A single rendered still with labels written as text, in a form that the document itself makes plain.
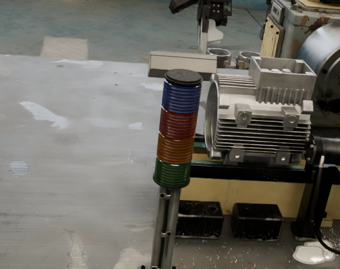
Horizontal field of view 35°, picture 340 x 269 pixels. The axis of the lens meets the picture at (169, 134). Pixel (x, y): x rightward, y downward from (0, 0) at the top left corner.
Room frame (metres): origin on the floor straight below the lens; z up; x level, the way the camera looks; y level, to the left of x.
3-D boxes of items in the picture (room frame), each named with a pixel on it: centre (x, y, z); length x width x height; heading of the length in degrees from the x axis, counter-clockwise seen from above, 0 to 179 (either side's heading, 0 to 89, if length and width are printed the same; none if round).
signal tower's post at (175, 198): (0.78, -0.01, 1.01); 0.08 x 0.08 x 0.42; 7
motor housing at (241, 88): (1.10, -0.19, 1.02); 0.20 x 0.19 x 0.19; 97
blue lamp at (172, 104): (0.78, -0.01, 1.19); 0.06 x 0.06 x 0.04
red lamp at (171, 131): (0.78, -0.01, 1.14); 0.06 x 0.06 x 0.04
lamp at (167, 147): (0.78, -0.01, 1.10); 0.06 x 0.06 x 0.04
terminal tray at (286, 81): (1.11, -0.23, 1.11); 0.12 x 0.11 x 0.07; 97
